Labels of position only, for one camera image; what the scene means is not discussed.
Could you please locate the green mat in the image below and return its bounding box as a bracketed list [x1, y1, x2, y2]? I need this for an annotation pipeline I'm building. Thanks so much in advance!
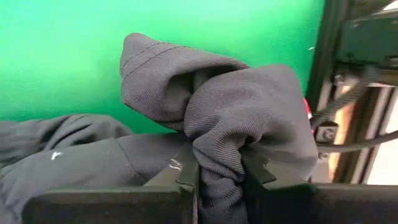
[0, 0, 326, 135]

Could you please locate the dark grey ribbed garment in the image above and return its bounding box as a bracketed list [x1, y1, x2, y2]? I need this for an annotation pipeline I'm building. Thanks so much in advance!
[0, 32, 320, 224]

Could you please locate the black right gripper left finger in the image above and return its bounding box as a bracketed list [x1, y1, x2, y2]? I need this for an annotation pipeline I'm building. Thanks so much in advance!
[21, 141, 200, 224]

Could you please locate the metal bolt bracket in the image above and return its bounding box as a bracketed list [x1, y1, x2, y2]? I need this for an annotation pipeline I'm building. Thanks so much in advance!
[315, 123, 339, 144]

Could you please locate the braided black cable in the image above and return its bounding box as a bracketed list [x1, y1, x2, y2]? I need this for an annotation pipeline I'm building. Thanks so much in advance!
[310, 65, 381, 129]

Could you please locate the black mounting block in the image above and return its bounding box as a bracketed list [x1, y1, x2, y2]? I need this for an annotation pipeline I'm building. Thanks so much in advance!
[337, 11, 398, 65]

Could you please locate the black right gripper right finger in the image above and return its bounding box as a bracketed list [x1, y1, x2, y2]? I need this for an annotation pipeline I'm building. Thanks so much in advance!
[241, 148, 398, 224]

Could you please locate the thin black cable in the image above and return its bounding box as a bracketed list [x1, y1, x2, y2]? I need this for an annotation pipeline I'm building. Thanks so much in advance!
[317, 129, 398, 154]

